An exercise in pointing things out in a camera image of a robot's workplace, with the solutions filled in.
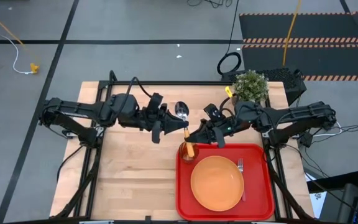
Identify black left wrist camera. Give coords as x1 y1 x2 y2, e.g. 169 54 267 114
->
149 92 165 110

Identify black tangled cables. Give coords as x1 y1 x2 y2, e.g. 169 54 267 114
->
186 0 233 9

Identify white paper sheet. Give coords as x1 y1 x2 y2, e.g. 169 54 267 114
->
309 191 328 218

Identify black cable bundle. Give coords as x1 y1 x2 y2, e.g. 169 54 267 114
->
337 120 358 139

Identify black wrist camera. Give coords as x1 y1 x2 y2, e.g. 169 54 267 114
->
203 103 222 121
149 92 165 110

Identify orange-handled metal spoon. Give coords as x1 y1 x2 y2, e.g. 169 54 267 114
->
175 101 196 159

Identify white floor cable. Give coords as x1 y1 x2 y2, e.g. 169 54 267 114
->
0 0 34 75

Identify red plastic tray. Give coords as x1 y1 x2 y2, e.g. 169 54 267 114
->
175 142 275 222

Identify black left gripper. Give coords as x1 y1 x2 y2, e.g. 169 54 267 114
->
137 104 190 144

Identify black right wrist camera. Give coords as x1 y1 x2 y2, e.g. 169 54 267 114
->
203 103 222 121

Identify yellow hanging cable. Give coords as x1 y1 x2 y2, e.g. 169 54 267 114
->
282 0 302 67

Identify black hanging cable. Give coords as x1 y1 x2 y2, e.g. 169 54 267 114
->
216 0 242 76

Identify black mat hazard stripes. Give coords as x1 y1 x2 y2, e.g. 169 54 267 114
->
239 11 358 44
242 44 358 82

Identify pink-handled metal fork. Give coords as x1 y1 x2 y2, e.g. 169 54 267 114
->
237 157 247 202

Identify orange plate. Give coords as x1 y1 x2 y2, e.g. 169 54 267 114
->
190 155 245 212

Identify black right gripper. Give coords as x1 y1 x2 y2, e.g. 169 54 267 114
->
185 116 239 149

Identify amber faceted plastic cup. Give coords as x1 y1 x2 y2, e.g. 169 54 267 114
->
178 140 200 165

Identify orange cable yellow plug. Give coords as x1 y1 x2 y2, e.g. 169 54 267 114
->
0 4 40 75

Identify green plant in ribbed pot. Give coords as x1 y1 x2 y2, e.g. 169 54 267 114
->
231 70 270 105

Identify black metal table frame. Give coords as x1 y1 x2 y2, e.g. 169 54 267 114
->
53 70 315 224

